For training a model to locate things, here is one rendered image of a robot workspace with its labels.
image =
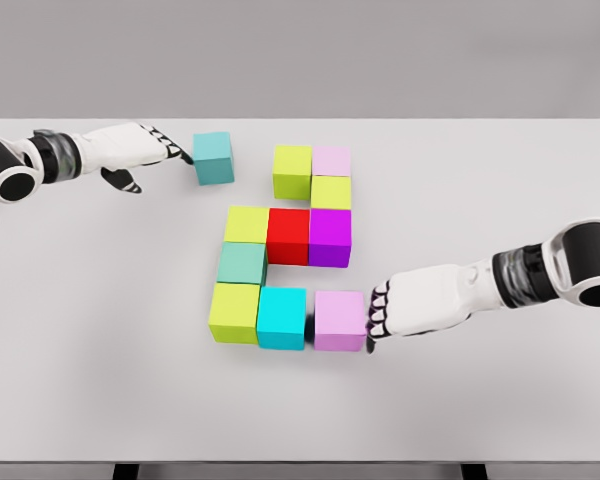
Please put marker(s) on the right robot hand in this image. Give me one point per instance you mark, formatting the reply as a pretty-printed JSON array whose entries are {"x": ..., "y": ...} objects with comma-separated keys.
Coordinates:
[{"x": 405, "y": 310}]

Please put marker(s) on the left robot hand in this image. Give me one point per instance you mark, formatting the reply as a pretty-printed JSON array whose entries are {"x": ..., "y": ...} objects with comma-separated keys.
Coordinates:
[{"x": 130, "y": 145}]

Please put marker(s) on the pale pink cube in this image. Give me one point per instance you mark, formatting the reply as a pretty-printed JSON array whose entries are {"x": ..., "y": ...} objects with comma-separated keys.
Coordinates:
[
  {"x": 331, "y": 161},
  {"x": 339, "y": 320}
]

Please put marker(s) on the teal cube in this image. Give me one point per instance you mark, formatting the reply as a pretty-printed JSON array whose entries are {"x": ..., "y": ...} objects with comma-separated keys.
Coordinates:
[{"x": 213, "y": 157}]

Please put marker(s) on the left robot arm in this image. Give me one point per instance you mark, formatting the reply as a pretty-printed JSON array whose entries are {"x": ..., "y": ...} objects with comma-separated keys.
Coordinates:
[{"x": 35, "y": 160}]

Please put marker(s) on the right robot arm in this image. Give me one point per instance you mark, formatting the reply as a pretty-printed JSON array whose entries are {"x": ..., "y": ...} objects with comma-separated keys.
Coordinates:
[{"x": 530, "y": 275}]

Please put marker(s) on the purple cube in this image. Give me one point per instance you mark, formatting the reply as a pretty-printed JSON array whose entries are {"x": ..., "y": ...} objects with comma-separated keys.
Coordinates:
[{"x": 330, "y": 237}]

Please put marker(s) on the cyan cube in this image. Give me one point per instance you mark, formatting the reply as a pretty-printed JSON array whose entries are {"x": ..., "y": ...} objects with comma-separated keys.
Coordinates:
[{"x": 281, "y": 317}]

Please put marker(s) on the yellow-green cube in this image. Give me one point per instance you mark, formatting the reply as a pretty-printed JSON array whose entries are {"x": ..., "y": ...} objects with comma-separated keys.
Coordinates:
[
  {"x": 234, "y": 312},
  {"x": 331, "y": 192},
  {"x": 246, "y": 224},
  {"x": 292, "y": 170}
]

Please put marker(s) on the red cube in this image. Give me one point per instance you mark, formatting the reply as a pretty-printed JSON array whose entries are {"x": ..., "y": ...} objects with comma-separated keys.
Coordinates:
[{"x": 287, "y": 235}]

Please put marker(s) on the mint green cube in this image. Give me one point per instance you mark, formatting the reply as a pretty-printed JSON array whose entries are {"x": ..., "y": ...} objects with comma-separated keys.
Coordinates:
[{"x": 242, "y": 262}]

